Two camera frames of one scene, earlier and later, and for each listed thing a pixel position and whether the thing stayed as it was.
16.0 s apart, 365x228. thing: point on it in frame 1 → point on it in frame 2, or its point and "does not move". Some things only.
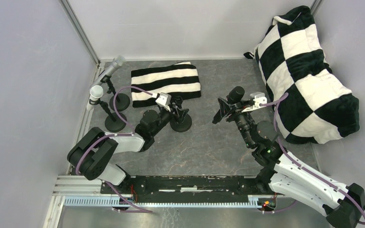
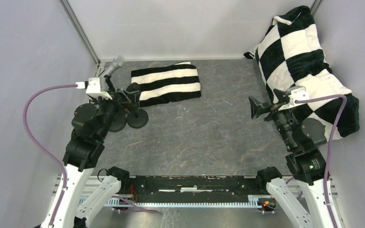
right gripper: (231, 109) → (268, 107)
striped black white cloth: (180, 80) does not move
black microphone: (235, 94) → (135, 86)
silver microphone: (118, 61) does not move
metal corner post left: (77, 25) does not move
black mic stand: (186, 123) → (138, 118)
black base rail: (190, 189) does not move
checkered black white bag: (318, 108) does not move
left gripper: (173, 109) → (121, 99)
